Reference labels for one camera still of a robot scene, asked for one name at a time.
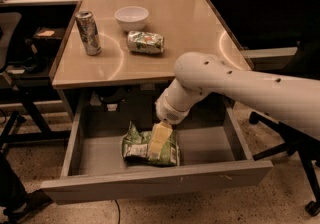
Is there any black shoe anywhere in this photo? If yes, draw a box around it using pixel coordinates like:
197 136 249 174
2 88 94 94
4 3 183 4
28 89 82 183
3 189 53 224

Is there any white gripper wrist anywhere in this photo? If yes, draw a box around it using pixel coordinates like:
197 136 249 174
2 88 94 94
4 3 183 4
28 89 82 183
148 93 191 159

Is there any black office chair right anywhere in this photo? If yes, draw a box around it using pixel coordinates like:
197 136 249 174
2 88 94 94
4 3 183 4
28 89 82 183
248 111 320 218

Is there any green jalapeno chip bag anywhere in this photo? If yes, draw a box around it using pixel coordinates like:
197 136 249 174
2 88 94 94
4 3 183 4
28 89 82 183
122 123 180 167

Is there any crumpled green snack bag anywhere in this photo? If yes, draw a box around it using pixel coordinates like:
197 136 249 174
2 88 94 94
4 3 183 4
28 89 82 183
127 31 164 54

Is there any grey counter cabinet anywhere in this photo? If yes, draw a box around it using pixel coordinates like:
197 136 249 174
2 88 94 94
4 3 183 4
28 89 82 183
49 0 254 126

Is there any black office chair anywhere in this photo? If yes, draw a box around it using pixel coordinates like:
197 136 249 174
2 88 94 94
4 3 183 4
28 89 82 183
0 12 21 152
248 111 320 218

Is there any white ceramic bowl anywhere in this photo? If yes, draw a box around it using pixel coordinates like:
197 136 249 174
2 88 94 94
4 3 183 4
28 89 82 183
115 6 149 32

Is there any black office chair left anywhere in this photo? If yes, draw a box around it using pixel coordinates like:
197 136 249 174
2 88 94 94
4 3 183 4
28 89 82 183
0 12 21 152

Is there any tall silver drink can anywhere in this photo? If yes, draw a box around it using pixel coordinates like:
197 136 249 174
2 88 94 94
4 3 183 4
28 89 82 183
75 11 102 56

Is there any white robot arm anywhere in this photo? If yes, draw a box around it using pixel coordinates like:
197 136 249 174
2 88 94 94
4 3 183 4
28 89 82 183
156 52 320 140

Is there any black floor cable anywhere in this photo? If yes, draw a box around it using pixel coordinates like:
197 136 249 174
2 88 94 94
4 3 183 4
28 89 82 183
114 199 122 224

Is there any grey open drawer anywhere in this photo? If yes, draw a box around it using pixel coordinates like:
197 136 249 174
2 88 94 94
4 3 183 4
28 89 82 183
42 95 272 204

